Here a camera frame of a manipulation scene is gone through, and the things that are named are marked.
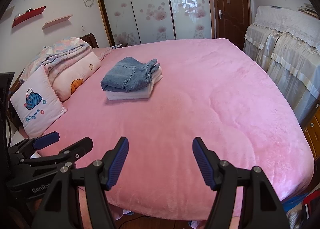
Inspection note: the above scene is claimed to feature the lace covered furniture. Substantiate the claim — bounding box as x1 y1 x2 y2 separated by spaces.
243 5 320 124

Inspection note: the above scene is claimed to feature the red wall shelf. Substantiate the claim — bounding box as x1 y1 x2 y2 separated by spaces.
12 6 47 28

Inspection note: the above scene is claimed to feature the white folded garment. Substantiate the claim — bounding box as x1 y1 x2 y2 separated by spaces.
105 67 163 101

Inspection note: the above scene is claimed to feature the stack of books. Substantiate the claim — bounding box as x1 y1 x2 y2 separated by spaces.
297 3 319 18

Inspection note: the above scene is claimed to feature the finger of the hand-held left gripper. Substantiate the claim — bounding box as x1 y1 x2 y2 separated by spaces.
10 131 60 159
20 137 94 167

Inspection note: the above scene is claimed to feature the red and blue clothes pile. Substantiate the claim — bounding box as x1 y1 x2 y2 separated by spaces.
287 191 318 229

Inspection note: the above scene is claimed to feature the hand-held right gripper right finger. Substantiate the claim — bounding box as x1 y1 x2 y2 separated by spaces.
192 137 288 229

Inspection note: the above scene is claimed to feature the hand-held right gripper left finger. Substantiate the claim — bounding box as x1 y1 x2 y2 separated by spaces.
31 136 129 229

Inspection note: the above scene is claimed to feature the pink printed pillow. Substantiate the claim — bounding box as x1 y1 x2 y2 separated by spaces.
10 65 68 138

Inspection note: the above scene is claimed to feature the floral sliding door wardrobe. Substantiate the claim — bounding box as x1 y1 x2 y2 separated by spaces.
93 0 213 47

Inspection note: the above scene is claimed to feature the pink wall shelf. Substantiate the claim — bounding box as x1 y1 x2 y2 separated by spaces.
42 14 73 30

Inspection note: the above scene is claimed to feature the wooden drawer cabinet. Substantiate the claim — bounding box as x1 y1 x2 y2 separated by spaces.
302 103 320 159

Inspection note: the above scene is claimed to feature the pink bed blanket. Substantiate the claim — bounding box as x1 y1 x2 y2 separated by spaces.
37 38 315 221

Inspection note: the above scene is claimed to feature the folded pink quilt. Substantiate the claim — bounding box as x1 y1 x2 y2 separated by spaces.
47 51 101 102

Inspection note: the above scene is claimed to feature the brown wooden door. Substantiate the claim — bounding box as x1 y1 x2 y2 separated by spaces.
208 0 251 50

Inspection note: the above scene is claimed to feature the folded floral quilt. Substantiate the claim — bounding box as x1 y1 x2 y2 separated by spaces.
20 37 92 82

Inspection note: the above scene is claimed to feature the blue denim jacket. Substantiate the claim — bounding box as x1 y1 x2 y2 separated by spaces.
100 57 161 92

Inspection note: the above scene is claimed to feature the dark wooden headboard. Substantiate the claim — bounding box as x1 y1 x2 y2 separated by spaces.
77 33 99 48

